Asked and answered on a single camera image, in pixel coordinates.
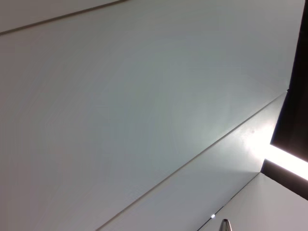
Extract grey white ballpoint pen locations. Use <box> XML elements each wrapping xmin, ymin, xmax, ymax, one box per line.
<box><xmin>220</xmin><ymin>218</ymin><xmax>233</xmax><ymax>231</ymax></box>

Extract bright ceiling light strip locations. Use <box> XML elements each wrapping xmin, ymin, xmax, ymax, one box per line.
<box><xmin>243</xmin><ymin>120</ymin><xmax>308</xmax><ymax>181</ymax></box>

